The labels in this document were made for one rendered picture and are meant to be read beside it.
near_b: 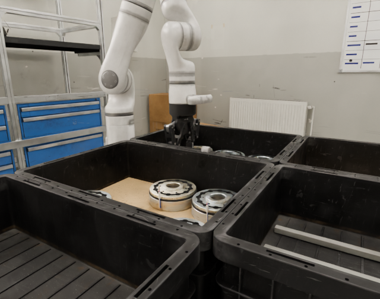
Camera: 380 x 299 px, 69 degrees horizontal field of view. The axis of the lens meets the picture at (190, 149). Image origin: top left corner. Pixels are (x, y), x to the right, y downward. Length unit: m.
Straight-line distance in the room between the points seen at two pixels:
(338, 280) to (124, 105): 0.78
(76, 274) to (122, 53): 0.63
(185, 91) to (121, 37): 0.27
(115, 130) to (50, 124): 1.65
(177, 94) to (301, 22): 3.04
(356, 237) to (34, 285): 0.51
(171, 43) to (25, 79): 2.76
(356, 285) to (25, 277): 0.40
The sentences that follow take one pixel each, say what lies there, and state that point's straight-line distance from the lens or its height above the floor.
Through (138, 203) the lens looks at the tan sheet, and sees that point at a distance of 0.62.
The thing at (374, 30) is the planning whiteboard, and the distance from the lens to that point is 3.52.
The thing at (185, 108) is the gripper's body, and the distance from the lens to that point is 0.74.
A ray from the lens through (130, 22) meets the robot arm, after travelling 0.89.
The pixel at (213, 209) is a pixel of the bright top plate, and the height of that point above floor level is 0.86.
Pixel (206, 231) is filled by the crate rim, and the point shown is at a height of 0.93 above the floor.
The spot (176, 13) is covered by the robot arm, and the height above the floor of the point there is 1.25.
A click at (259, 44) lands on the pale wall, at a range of 3.84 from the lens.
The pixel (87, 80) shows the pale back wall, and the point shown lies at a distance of 3.73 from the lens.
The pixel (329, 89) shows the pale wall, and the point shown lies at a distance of 3.57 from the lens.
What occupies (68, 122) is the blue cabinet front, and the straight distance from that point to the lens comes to 2.63.
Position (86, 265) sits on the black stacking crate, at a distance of 0.47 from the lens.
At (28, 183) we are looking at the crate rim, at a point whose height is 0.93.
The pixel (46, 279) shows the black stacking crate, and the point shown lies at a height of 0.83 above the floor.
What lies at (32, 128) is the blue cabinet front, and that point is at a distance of 2.50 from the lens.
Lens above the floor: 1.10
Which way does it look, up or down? 15 degrees down
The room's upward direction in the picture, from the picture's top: straight up
